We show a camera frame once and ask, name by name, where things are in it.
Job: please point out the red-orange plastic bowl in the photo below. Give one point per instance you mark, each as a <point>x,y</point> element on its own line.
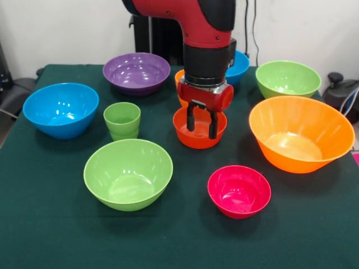
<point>196,141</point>

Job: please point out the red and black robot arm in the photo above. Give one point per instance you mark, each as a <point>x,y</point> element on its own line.
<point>207,22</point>

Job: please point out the orange plastic cup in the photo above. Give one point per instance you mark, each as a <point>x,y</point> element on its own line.
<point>179,75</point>

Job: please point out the large orange plastic bowl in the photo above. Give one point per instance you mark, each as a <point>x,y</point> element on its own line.
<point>300,134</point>

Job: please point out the purple plastic bowl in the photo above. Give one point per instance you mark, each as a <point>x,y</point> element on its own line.
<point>136,73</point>

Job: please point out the pink plastic cup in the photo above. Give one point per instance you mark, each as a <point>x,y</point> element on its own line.
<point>356,159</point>

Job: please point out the dark green table cloth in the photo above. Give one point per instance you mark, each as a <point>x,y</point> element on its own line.
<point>179,241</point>

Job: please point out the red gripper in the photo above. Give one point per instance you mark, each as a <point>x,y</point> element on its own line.
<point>207,96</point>

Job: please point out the blue plastic bowl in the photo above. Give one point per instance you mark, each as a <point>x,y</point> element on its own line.
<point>239,67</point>
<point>60,112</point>

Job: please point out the dark grey chair base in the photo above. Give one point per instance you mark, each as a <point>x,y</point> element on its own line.
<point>339,95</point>
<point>16,92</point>

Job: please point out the green plastic cup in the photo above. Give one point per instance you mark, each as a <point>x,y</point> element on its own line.
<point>122,126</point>

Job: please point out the green plastic bowl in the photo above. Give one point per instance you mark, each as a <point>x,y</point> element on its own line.
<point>127,179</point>
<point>287,79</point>

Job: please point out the pink plastic bowl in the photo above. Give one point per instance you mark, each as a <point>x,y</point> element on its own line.
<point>238,193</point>

